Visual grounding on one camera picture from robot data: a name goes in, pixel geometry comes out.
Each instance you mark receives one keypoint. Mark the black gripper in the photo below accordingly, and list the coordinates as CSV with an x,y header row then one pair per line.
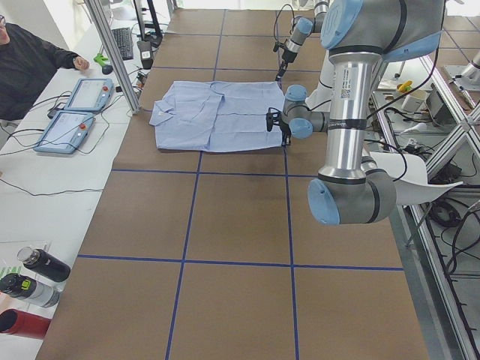
x,y
288,56
285,130

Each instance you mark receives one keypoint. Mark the light blue striped shirt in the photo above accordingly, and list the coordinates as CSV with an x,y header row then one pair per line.
x,y
216,116

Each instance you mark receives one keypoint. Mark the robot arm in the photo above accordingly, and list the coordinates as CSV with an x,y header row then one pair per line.
x,y
302,28
359,35

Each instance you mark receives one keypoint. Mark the person's hand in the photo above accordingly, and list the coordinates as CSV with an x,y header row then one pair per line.
x,y
81,64

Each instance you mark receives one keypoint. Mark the yellow banana toy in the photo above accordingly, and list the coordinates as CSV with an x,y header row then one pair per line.
x,y
405,86

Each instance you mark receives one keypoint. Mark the black keyboard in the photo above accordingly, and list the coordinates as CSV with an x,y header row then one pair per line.
x,y
124,42

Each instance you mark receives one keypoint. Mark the green plastic object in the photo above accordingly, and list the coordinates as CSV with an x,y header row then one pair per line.
x,y
101,59

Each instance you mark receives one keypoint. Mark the upper blue teach pendant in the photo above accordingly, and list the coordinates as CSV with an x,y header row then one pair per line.
x,y
90,95

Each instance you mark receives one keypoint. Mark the blue teach pendant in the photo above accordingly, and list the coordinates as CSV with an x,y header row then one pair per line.
x,y
65,133
90,95

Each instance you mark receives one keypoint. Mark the lower blue teach pendant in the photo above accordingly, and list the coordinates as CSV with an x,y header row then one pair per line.
x,y
65,133

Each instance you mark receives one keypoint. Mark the person in black jacket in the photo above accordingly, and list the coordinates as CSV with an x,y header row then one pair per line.
x,y
28,63

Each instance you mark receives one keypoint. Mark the black water bottle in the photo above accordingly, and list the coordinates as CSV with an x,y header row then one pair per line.
x,y
44,264

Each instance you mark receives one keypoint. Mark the red bottle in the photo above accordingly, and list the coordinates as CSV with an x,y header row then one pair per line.
x,y
28,325

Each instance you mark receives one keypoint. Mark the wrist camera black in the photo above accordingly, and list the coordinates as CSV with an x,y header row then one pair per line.
x,y
272,117
279,46

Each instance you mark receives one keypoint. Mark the white central pedestal column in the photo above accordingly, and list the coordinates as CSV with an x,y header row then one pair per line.
x,y
320,98

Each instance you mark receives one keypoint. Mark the aluminium frame post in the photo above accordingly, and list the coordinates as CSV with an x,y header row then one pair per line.
x,y
103,28

